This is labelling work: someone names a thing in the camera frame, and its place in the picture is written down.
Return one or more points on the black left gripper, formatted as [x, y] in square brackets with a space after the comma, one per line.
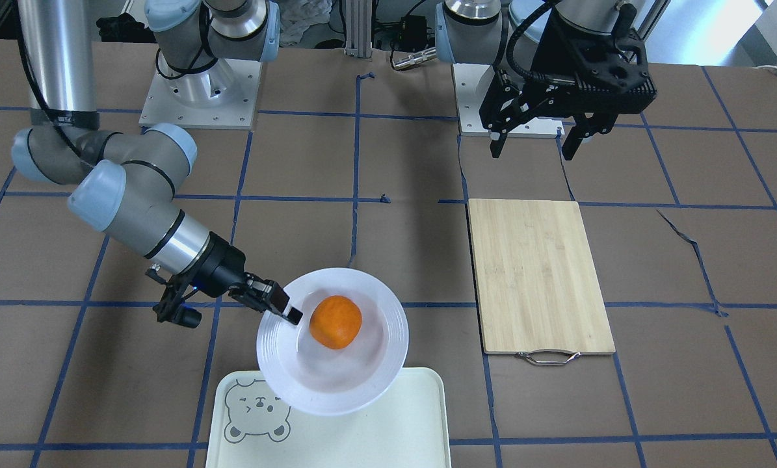
[553, 57]

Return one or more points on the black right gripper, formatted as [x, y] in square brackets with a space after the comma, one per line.
[223, 268]

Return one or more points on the orange fruit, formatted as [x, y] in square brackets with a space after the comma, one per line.
[335, 322]

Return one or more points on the white round plate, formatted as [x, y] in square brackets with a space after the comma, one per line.
[317, 380]

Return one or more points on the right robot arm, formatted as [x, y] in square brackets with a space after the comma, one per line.
[124, 185]

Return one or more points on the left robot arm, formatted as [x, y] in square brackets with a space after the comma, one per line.
[469, 31]

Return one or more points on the cream bear tray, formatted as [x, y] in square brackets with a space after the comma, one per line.
[406, 427]

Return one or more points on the bamboo cutting board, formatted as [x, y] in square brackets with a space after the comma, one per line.
[538, 293]

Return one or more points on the aluminium frame post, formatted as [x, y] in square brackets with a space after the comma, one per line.
[358, 28]

